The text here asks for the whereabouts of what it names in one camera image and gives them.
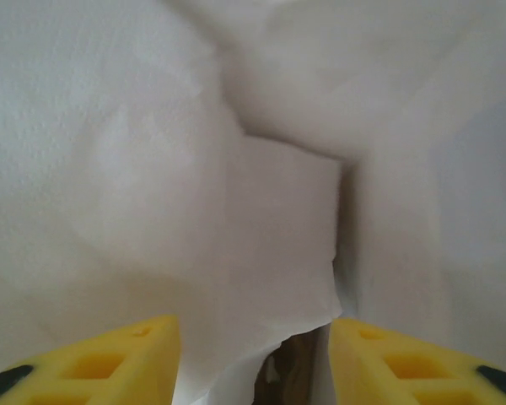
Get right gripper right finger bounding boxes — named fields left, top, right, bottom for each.
left=328, top=316, right=506, bottom=405

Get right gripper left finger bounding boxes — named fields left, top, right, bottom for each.
left=0, top=314, right=182, bottom=405

